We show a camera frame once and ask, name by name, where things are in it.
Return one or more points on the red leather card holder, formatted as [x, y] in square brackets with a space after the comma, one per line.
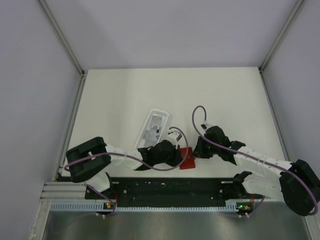
[189, 162]

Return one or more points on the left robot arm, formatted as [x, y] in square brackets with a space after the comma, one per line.
[88, 162]

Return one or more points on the white plastic basket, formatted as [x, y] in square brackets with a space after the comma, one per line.
[140, 142]

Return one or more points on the white slotted cable duct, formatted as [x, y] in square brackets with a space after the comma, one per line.
[103, 206]

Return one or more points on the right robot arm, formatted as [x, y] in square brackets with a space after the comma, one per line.
[294, 183]

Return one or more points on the aluminium frame rail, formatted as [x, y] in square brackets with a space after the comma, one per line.
[63, 191]

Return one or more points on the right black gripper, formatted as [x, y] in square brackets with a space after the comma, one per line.
[199, 151]

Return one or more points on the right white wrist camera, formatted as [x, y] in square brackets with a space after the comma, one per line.
[205, 125]

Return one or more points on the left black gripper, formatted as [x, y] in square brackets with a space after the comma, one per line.
[176, 155]

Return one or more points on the middle card in basket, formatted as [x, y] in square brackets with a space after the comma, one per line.
[156, 123]

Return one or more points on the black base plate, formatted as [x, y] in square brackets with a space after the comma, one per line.
[172, 192]

